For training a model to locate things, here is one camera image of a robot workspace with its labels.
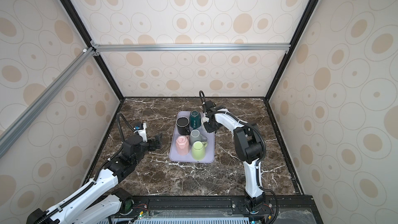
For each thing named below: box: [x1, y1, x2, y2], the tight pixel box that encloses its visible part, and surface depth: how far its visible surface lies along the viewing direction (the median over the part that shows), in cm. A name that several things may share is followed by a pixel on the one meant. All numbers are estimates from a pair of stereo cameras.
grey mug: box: [189, 129, 208, 147], surface depth 90 cm
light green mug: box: [191, 140, 208, 161], surface depth 86 cm
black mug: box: [176, 116, 191, 136], surface depth 97 cm
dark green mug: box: [189, 109, 202, 130], surface depth 99 cm
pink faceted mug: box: [175, 134, 191, 157], surface depth 87 cm
